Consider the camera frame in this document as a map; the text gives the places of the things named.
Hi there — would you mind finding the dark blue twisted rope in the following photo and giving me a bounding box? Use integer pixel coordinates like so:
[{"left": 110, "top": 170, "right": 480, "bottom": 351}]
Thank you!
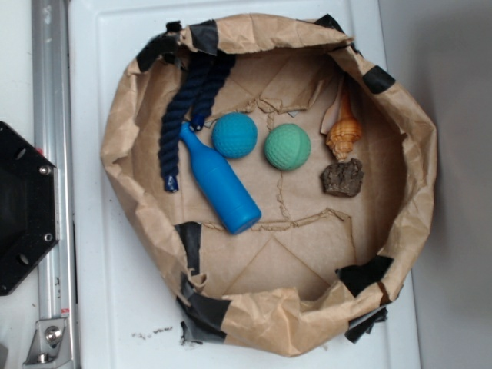
[{"left": 158, "top": 53, "right": 237, "bottom": 194}]

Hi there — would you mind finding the blue plastic bottle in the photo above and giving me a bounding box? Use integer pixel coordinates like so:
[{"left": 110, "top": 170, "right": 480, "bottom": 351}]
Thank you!
[{"left": 180, "top": 122, "right": 261, "bottom": 234}]

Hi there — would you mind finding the brown paper bag basin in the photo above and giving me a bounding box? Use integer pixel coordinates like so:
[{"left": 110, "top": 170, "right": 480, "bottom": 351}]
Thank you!
[{"left": 101, "top": 14, "right": 437, "bottom": 357}]

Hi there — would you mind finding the blue dimpled ball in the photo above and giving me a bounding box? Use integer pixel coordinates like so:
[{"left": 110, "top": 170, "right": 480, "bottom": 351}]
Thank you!
[{"left": 211, "top": 112, "right": 258, "bottom": 159}]

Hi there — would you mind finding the green dimpled ball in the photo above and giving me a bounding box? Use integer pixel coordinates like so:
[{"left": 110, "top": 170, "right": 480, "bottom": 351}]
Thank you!
[{"left": 264, "top": 124, "right": 311, "bottom": 171}]

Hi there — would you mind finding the brown rough rock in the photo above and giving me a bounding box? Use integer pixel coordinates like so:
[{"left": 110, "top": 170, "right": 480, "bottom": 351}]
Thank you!
[{"left": 320, "top": 158, "right": 364, "bottom": 198}]

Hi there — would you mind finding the orange conch seashell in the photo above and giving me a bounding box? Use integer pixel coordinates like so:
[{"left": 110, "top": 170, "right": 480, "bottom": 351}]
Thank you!
[{"left": 326, "top": 88, "right": 362, "bottom": 162}]

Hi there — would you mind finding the white plastic tray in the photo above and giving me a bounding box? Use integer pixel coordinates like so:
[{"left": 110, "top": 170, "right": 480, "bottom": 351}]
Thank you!
[{"left": 68, "top": 1, "right": 421, "bottom": 368}]

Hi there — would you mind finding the black octagonal mount plate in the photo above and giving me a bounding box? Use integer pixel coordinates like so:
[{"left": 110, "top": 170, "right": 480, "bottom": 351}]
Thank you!
[{"left": 1, "top": 122, "right": 58, "bottom": 296}]

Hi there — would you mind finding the aluminium extrusion rail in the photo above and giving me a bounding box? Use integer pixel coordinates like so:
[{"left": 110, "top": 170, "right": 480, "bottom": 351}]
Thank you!
[{"left": 31, "top": 1, "right": 81, "bottom": 368}]

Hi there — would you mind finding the metal corner bracket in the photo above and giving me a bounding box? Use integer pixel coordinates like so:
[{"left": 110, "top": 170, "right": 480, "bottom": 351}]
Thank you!
[{"left": 22, "top": 317, "right": 72, "bottom": 368}]

